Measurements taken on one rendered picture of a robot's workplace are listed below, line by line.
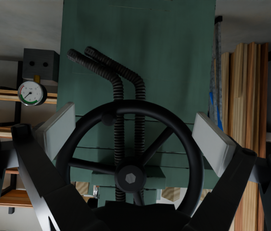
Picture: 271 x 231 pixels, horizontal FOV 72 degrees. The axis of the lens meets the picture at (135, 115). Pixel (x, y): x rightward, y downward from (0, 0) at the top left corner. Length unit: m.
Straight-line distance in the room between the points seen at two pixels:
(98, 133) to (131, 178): 0.23
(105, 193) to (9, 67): 3.29
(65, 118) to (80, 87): 0.38
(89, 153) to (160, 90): 0.27
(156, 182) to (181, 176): 0.13
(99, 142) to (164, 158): 0.19
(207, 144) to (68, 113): 0.13
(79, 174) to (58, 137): 0.42
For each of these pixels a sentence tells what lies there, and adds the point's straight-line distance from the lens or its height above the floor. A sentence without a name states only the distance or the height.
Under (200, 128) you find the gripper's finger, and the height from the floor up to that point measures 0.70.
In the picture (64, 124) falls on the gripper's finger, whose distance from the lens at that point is 0.18.
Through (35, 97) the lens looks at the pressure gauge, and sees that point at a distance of 0.53.
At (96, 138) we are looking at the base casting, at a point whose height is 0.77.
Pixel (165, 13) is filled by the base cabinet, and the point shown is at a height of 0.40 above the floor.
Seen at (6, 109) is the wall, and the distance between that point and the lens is 3.58.
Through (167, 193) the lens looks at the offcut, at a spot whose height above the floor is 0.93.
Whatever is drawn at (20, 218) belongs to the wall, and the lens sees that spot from 3.86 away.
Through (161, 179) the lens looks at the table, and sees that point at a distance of 0.47.
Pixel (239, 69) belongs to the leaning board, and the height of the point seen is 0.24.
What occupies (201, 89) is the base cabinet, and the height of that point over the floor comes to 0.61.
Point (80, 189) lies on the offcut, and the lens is 0.60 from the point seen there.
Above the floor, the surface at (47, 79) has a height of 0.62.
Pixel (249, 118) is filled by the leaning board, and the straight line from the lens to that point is 1.90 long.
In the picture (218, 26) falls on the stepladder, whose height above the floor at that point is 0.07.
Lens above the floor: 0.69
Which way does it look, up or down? 1 degrees up
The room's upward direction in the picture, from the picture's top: 176 degrees counter-clockwise
